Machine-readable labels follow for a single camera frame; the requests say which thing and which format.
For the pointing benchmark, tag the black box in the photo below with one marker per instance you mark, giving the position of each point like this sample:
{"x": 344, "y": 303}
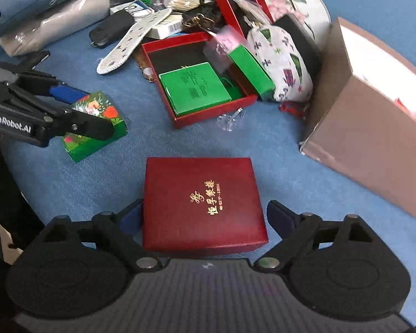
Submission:
{"x": 303, "y": 41}

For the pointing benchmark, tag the red box lid with window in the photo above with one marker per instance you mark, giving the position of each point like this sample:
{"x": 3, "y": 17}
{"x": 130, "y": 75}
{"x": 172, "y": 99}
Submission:
{"x": 228, "y": 3}

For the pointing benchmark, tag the red tassel ornament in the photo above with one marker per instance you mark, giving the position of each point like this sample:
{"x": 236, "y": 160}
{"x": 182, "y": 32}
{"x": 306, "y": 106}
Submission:
{"x": 294, "y": 109}

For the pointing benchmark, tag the grey packaged cloth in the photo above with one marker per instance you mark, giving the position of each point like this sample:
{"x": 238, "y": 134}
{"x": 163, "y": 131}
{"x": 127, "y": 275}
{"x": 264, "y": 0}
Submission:
{"x": 55, "y": 20}

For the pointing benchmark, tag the green cardboard box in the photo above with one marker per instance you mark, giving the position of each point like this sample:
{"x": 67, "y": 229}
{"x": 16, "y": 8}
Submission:
{"x": 194, "y": 88}
{"x": 253, "y": 71}

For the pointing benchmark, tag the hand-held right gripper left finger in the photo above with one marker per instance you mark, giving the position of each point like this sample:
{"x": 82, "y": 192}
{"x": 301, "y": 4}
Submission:
{"x": 134, "y": 216}

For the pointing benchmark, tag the blue white card box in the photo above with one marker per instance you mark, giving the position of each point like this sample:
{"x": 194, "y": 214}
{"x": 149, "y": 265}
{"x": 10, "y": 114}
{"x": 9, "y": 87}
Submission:
{"x": 131, "y": 7}

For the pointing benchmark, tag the open red box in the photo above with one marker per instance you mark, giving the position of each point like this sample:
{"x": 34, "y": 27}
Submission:
{"x": 166, "y": 52}

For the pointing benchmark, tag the bunch of keys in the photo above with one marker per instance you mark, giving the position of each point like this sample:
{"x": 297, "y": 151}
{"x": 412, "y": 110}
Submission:
{"x": 201, "y": 14}

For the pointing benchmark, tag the floral green small box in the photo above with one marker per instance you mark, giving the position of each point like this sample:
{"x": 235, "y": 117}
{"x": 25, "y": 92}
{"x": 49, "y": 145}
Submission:
{"x": 104, "y": 109}

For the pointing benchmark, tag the white patterned shoe insole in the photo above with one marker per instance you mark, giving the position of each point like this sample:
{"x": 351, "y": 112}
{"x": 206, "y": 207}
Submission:
{"x": 131, "y": 40}

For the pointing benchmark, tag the floral fabric pouch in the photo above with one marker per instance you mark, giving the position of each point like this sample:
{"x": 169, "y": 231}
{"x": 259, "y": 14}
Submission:
{"x": 284, "y": 62}

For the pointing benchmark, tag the dark red gift box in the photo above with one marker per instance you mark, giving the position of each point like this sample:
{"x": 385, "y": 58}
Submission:
{"x": 201, "y": 201}

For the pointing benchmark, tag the clear plastic stand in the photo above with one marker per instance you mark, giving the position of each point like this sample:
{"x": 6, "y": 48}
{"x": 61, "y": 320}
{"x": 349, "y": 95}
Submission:
{"x": 230, "y": 119}

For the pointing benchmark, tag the clear bag with pink item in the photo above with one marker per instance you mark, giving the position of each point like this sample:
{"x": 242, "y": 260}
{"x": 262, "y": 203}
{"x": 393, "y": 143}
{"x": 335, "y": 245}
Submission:
{"x": 222, "y": 47}

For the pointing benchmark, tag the black car key remote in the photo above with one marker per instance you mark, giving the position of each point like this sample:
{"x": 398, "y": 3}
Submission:
{"x": 112, "y": 26}

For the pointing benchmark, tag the brown cardboard box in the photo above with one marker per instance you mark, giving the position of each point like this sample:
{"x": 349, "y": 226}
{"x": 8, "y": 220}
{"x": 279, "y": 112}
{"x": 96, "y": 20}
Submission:
{"x": 367, "y": 138}

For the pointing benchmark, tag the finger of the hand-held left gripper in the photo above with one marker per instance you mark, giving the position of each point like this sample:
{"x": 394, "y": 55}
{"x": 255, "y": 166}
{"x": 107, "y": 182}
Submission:
{"x": 93, "y": 128}
{"x": 69, "y": 93}

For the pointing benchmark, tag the yellow white small box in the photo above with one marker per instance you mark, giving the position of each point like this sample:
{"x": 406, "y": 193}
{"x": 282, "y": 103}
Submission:
{"x": 164, "y": 27}

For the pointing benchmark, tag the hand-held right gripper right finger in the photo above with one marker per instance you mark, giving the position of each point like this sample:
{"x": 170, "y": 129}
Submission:
{"x": 280, "y": 216}

